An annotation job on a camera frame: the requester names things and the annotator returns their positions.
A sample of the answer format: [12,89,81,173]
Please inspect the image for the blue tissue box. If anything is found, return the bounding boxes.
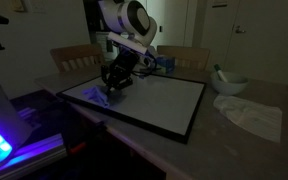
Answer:
[147,46,176,75]

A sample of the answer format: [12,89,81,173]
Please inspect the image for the aluminium frame rail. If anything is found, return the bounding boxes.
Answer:
[0,133,68,180]

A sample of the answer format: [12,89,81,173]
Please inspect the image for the white robot base blue lights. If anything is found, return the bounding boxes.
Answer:
[0,56,34,169]

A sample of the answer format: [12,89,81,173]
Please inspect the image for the grey bowl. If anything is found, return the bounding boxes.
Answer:
[210,70,249,97]

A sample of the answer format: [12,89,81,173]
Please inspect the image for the blue cloth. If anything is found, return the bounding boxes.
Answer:
[83,84,125,108]

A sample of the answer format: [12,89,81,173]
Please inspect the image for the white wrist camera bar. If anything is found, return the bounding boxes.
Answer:
[107,31,149,55]

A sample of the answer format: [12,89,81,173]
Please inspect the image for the black cable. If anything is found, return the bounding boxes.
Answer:
[132,53,158,79]

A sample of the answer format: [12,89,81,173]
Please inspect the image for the wooden slatted chair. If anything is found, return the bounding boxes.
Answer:
[49,43,106,74]

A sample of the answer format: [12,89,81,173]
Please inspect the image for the black framed whiteboard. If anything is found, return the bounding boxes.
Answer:
[56,68,207,145]

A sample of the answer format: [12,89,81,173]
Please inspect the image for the metal door handle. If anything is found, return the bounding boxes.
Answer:
[234,25,247,34]

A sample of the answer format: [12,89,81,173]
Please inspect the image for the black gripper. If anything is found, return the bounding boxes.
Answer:
[100,49,140,95]

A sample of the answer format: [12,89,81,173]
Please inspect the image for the red clamp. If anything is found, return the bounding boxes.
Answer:
[67,141,87,154]

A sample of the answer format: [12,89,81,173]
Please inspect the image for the white door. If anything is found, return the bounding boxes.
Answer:
[223,0,288,86]

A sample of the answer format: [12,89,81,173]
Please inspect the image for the white crumpled cloth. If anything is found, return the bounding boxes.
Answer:
[212,94,283,144]

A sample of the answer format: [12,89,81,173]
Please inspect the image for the green capped white marker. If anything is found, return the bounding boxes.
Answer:
[213,63,229,83]

